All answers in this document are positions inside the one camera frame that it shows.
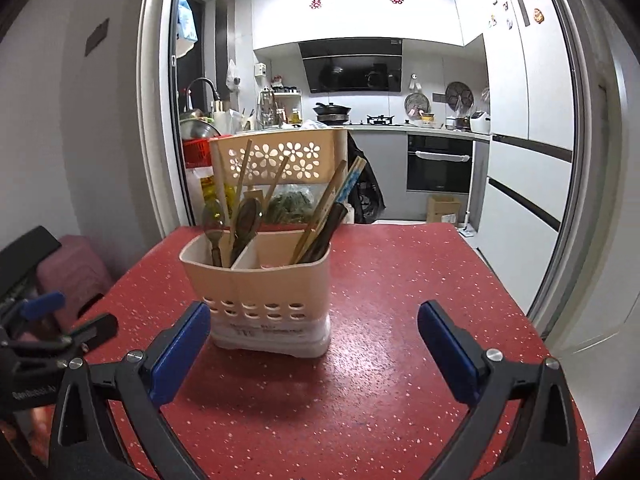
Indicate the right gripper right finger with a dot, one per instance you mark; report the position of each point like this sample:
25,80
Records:
543,441

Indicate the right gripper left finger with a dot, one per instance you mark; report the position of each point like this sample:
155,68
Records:
85,442

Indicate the pink plastic utensil holder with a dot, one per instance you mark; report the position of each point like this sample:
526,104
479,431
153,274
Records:
261,302

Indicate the dark metal spoon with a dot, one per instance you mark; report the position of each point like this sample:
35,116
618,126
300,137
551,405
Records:
245,225

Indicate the plain long wooden chopstick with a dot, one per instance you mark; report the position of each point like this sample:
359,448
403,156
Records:
238,191

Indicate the blue patterned wooden chopstick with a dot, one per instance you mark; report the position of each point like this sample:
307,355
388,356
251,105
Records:
340,196

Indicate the kitchen faucet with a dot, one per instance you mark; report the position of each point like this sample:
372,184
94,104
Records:
201,93

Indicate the pink plastic stool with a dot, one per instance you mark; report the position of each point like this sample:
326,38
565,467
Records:
78,273

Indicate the cardboard box on floor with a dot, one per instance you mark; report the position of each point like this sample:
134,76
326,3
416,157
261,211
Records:
443,209

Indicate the red plastic basket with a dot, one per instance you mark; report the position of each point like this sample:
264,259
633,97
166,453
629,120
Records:
196,152

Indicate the steel bowl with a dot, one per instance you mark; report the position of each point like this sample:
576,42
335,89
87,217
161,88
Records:
196,129

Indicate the green vegetables bag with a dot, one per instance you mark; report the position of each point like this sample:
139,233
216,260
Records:
290,204

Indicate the dark chopsticks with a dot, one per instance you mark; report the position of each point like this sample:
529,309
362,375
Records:
321,243

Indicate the black built-in oven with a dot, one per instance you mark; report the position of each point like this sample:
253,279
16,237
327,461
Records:
438,164

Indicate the black garbage bag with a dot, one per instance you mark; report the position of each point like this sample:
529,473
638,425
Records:
366,197

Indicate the beige flower-pattern storage cart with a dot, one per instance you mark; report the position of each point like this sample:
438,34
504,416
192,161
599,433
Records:
278,157

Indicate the plain wooden chopstick in holder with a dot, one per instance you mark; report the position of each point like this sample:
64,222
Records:
331,188

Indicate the white refrigerator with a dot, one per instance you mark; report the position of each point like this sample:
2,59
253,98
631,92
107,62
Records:
532,132

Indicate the black wok on stove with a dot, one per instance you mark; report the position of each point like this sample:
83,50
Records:
331,114

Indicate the black range hood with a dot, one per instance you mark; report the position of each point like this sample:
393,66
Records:
341,65

